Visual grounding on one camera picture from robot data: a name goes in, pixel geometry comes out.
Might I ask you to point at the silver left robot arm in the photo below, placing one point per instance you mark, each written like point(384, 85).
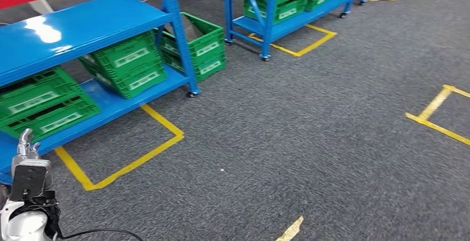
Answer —
point(25, 224)

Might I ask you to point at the green open plastic crate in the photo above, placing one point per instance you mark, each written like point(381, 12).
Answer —
point(209, 44)

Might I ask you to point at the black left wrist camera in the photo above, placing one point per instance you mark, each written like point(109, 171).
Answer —
point(29, 180)

